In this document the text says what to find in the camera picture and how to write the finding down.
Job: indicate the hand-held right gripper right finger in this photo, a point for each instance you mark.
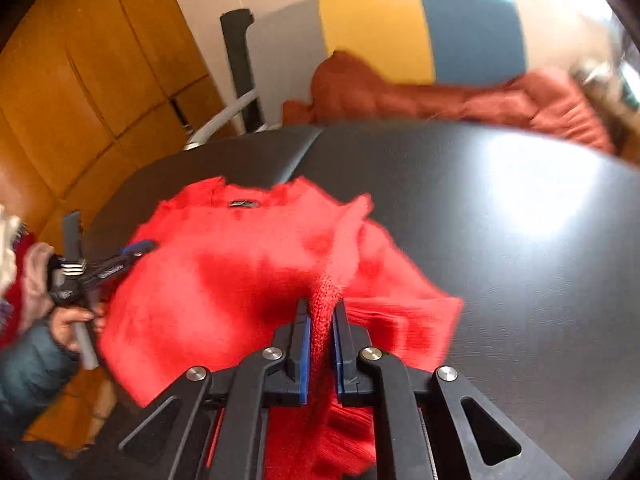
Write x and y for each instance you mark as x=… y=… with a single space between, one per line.
x=340 y=360

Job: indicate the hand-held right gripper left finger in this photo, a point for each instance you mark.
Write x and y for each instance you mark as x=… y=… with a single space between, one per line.
x=302 y=360

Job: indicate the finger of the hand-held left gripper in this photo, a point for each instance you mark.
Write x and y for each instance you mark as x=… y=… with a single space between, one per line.
x=141 y=246
x=112 y=271

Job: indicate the red knit sweater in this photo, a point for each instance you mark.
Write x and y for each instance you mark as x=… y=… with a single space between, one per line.
x=225 y=280

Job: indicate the person's left forearm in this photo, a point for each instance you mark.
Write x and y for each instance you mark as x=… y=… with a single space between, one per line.
x=30 y=375

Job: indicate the person's left hand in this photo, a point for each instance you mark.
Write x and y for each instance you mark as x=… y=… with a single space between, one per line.
x=62 y=329

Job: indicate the person's patterned knit clothing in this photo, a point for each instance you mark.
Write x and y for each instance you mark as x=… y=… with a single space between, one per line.
x=9 y=260

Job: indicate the wooden wardrobe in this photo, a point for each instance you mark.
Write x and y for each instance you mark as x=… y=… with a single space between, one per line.
x=90 y=70

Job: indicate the rust quilted jacket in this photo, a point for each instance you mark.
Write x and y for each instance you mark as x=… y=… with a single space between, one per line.
x=425 y=95

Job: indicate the grey yellow blue chair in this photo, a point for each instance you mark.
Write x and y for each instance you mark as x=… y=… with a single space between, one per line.
x=380 y=30

